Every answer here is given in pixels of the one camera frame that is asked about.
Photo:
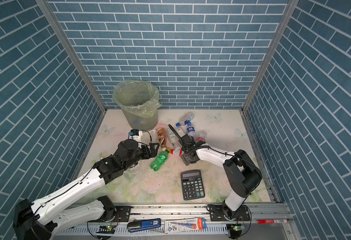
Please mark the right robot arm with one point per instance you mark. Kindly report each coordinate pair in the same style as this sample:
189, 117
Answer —
242, 173

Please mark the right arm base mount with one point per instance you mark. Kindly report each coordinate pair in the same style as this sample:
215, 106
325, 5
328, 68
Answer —
220, 213

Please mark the blue black stapler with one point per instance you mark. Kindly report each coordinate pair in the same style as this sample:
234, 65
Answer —
143, 225

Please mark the green Sprite bottle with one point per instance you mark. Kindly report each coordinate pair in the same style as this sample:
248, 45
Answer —
160, 159

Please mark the black desk calculator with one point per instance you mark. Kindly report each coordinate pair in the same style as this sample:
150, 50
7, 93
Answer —
192, 185

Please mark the grey mesh waste bin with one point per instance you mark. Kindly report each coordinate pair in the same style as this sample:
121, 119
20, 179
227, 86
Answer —
141, 123

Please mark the white red pen package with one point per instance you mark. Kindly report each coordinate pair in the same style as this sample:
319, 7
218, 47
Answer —
185, 225

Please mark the brown Nescafe coffee bottle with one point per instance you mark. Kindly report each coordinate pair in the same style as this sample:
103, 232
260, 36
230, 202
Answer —
162, 138

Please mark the red marker pen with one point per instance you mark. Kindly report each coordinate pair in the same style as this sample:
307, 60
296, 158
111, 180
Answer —
281, 221

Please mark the aluminium rail frame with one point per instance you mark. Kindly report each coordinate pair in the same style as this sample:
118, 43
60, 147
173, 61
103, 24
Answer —
169, 216

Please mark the green plastic bin liner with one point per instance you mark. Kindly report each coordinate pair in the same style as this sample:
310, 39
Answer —
137, 97

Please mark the clear bottle red cap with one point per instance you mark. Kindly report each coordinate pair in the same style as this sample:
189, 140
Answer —
176, 152

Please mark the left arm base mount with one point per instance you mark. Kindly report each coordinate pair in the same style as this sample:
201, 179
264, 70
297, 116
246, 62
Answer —
111, 212

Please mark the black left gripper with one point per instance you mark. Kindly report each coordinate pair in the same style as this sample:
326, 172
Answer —
153, 152

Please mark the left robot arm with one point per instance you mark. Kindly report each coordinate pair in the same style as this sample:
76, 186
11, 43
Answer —
25, 222

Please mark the clear bottle white barcode label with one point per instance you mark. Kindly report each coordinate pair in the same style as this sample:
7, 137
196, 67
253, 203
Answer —
179, 130

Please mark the clear ribbed bottle white cap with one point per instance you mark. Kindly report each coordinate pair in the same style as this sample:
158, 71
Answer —
153, 134

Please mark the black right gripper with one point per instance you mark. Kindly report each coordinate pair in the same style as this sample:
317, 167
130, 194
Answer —
185, 158

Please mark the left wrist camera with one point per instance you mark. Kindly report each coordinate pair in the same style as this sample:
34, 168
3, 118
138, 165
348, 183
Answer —
136, 135

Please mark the clear bottle red label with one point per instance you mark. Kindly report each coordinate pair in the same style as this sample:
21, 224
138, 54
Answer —
200, 136

